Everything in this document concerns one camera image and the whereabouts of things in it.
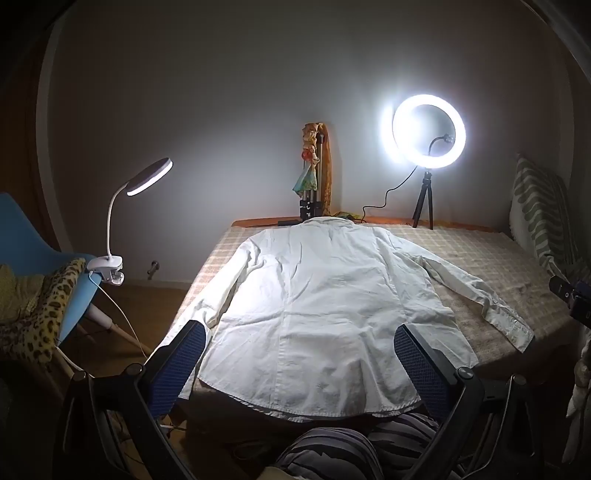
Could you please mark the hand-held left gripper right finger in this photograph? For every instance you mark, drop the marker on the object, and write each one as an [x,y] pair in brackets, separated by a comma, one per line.
[422,369]

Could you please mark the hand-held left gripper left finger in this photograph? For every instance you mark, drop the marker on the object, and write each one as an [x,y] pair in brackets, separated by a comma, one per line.
[181,362]

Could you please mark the white shirt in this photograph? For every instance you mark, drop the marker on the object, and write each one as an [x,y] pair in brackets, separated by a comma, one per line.
[323,314]

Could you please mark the pale cloth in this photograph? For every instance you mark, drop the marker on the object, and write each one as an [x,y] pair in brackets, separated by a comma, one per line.
[579,392]

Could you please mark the metal door stopper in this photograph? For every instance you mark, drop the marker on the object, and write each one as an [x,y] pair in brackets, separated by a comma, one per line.
[153,267]

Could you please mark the green striped pillow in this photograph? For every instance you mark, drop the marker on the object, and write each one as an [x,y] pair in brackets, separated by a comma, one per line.
[535,207]

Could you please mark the checked beige blanket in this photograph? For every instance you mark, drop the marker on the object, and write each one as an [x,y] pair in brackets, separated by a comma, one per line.
[471,258]

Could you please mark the striped pants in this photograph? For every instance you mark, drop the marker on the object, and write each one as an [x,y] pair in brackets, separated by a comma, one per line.
[332,452]

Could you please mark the leopard print cloth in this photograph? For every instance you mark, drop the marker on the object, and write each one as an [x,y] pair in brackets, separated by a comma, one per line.
[51,300]

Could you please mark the orange bed sheet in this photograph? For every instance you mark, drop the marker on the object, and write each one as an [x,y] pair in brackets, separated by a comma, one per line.
[258,223]

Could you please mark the yellow green patterned cloth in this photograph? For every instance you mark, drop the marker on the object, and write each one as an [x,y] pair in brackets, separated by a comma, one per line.
[348,215]

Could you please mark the white clip lamp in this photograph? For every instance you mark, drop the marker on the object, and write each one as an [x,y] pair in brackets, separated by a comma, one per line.
[150,175]

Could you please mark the blue chair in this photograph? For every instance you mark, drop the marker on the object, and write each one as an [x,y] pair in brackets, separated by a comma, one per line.
[27,240]

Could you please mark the folded metal tripod stand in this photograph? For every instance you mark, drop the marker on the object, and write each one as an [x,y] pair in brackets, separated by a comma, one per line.
[310,205]

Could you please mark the orange cloth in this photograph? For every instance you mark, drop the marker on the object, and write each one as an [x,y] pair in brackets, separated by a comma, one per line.
[327,175]

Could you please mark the colourful printed cloth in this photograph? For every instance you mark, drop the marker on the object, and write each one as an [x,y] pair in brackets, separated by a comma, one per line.
[307,177]

